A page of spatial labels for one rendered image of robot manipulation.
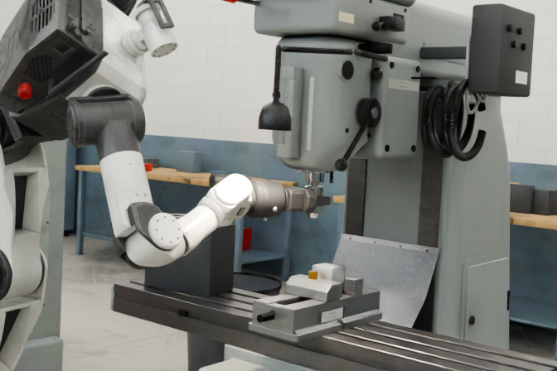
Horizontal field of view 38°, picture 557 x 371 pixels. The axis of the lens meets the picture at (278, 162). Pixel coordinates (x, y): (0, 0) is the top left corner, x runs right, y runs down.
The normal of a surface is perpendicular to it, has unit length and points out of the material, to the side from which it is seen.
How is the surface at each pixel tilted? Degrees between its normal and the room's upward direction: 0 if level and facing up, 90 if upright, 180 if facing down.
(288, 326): 90
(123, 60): 58
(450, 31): 90
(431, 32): 90
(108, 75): 96
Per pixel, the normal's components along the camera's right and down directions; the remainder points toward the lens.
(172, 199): -0.63, 0.01
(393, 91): 0.78, 0.07
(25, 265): 0.89, -0.09
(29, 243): 0.89, 0.14
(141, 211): 0.62, -0.44
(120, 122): 0.36, -0.43
